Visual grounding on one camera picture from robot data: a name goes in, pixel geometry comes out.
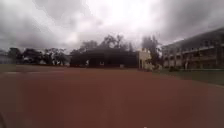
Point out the red running track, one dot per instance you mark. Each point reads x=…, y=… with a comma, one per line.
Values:
x=110, y=100

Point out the green grass strip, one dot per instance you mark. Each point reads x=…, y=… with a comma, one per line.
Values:
x=200, y=76

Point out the dark low building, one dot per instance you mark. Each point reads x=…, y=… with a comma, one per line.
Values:
x=106, y=59

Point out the multi-storey building with balconies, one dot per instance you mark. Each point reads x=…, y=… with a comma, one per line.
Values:
x=200, y=55

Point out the pale small building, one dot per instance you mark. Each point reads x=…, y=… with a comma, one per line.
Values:
x=144, y=58

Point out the row of trees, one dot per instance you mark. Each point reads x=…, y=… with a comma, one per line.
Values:
x=31, y=55

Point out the grass field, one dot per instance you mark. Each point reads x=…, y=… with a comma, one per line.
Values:
x=8, y=67

